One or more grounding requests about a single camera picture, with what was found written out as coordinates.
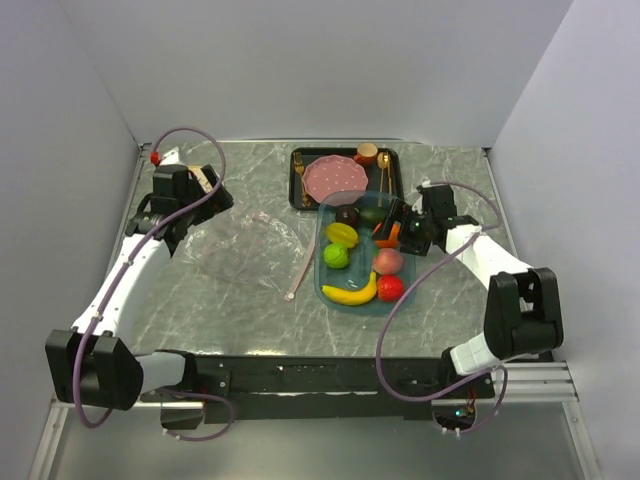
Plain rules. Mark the red cracked fruit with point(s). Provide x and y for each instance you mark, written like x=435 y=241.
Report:
x=390 y=288

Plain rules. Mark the pink peach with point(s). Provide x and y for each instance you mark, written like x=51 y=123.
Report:
x=388 y=261

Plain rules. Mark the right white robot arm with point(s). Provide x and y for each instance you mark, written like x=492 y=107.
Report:
x=523 y=310

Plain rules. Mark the gold spoon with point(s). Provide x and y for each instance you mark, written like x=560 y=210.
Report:
x=383 y=175

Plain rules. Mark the yellow white floral plate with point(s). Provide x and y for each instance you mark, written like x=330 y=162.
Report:
x=201 y=178

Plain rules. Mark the yellow banana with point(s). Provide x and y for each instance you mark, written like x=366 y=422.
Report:
x=352 y=297

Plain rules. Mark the green lime fruit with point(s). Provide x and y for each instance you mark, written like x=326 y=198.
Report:
x=336 y=256

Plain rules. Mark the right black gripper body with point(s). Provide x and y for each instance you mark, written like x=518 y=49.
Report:
x=414 y=234

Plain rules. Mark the clear zip top bag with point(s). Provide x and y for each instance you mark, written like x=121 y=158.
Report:
x=255 y=248

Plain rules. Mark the blue transparent plastic tray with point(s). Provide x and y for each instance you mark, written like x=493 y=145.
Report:
x=356 y=274

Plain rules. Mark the pink dotted plate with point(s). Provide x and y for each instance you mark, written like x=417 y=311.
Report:
x=332 y=174

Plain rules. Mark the orange cup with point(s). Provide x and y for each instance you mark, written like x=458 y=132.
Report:
x=366 y=154

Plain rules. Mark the black serving tray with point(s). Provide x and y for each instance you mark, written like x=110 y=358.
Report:
x=310 y=154

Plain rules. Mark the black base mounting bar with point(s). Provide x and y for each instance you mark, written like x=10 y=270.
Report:
x=283 y=387

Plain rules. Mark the yellow starfruit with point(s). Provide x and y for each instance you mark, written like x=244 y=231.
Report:
x=343 y=234

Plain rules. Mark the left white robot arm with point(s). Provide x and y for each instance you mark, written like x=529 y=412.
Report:
x=90 y=363

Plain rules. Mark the gold chopsticks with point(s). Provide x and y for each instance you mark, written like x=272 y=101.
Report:
x=389 y=171

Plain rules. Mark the dark purple passion fruit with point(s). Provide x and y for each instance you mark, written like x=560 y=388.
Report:
x=347 y=215

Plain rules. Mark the gold fork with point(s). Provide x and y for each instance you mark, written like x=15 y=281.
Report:
x=299 y=168

